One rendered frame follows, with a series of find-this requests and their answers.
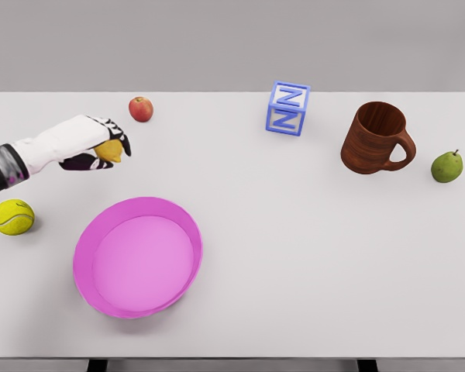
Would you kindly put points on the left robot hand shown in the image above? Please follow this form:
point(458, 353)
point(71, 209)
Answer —
point(81, 133)

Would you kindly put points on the yellow lemon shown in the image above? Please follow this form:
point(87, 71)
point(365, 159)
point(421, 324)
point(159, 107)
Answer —
point(108, 151)

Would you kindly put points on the green pear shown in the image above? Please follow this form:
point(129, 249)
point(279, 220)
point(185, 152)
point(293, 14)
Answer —
point(446, 166)

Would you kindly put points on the red apple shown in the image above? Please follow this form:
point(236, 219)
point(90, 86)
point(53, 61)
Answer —
point(141, 109)

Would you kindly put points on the pink plate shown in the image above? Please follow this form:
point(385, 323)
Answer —
point(139, 259)

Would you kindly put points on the blue letter block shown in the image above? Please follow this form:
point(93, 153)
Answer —
point(286, 110)

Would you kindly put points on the brown wooden mug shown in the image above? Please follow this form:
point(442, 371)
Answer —
point(374, 139)

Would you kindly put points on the yellow tennis ball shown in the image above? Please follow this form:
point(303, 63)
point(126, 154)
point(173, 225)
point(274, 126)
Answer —
point(13, 217)

